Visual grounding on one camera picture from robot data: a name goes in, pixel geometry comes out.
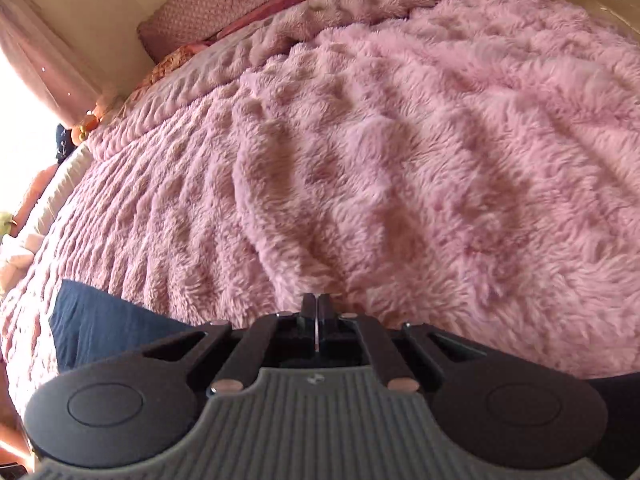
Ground pink fluffy blanket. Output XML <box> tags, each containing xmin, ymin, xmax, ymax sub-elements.
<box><xmin>0</xmin><ymin>0</ymin><xmax>640</xmax><ymax>413</ymax></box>

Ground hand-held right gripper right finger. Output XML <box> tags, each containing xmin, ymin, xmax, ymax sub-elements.
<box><xmin>318</xmin><ymin>293</ymin><xmax>489</xmax><ymax>392</ymax></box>

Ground cream bed sheet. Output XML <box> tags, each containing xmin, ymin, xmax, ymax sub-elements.
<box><xmin>14</xmin><ymin>144</ymin><xmax>97</xmax><ymax>242</ymax></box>

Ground pink quilted headboard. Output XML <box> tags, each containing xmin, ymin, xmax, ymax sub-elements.
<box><xmin>137</xmin><ymin>0</ymin><xmax>351</xmax><ymax>59</ymax></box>

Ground navy printed cloth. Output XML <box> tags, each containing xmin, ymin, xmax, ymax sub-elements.
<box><xmin>54</xmin><ymin>123</ymin><xmax>77</xmax><ymax>164</ymax></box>

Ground orange plush toy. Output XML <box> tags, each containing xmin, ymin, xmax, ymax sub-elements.
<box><xmin>71</xmin><ymin>101</ymin><xmax>107</xmax><ymax>142</ymax></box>

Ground floral pink pillow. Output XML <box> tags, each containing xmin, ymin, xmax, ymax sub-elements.
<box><xmin>132</xmin><ymin>41</ymin><xmax>212</xmax><ymax>92</ymax></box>

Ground navy blue pants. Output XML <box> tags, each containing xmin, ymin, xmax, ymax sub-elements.
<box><xmin>50</xmin><ymin>280</ymin><xmax>207</xmax><ymax>374</ymax></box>

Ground dark pink pillow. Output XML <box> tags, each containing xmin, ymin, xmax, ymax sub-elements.
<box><xmin>212</xmin><ymin>0</ymin><xmax>313</xmax><ymax>43</ymax></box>

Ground pink curtain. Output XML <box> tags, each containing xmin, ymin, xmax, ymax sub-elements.
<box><xmin>0</xmin><ymin>0</ymin><xmax>119</xmax><ymax>127</ymax></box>

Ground long pink plush toy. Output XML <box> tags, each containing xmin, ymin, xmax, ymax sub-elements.
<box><xmin>12</xmin><ymin>164</ymin><xmax>62</xmax><ymax>237</ymax></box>

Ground white pink plush toy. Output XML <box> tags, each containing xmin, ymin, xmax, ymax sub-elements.
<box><xmin>0</xmin><ymin>232</ymin><xmax>40</xmax><ymax>297</ymax></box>

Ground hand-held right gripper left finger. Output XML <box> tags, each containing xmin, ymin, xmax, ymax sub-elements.
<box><xmin>144</xmin><ymin>293</ymin><xmax>317</xmax><ymax>396</ymax></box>

